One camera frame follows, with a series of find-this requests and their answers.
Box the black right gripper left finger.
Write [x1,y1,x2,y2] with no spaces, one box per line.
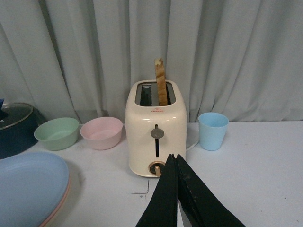
[136,154,178,227]

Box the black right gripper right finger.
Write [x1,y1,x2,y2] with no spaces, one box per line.
[176,155,244,227]

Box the pink plate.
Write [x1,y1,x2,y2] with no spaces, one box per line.
[39,177,71,227]

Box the blue plate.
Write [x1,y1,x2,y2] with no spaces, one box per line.
[0,152,70,227]

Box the cream toaster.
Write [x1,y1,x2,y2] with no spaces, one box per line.
[125,80,187,177]

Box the light blue cup right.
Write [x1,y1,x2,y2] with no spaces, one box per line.
[198,113,229,151]

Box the pink bowl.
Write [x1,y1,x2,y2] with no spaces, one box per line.
[80,117,123,150]

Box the green bowl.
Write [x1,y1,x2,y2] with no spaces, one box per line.
[34,117,79,151]

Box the toast slice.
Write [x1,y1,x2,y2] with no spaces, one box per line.
[154,58,168,106]

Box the dark blue saucepan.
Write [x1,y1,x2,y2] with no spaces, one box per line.
[0,108,42,159]

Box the grey curtain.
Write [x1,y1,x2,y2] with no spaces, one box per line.
[0,0,303,123]

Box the glass pot lid blue knob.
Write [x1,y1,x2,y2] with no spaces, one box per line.
[0,98,34,130]

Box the white toaster cable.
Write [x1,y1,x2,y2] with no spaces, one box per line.
[186,139,200,151]

